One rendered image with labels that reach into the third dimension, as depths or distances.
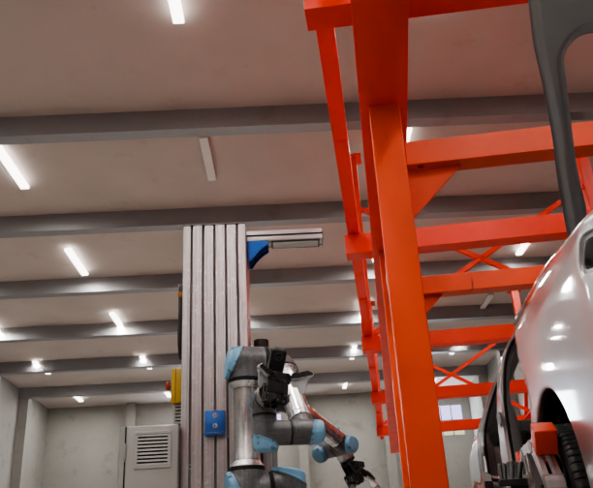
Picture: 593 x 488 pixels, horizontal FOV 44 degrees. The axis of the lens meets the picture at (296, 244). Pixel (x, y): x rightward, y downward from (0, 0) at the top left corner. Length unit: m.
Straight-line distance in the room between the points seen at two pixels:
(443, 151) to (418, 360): 1.11
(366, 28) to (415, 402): 1.69
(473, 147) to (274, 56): 5.60
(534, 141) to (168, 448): 2.36
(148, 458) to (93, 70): 7.32
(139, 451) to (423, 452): 1.26
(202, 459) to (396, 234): 1.51
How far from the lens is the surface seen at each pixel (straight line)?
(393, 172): 3.77
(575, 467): 2.64
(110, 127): 10.11
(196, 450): 2.71
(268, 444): 2.24
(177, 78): 9.56
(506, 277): 5.67
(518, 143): 3.92
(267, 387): 2.09
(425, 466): 3.31
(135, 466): 2.69
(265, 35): 8.91
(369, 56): 3.66
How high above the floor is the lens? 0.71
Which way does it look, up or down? 25 degrees up
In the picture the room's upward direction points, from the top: 3 degrees counter-clockwise
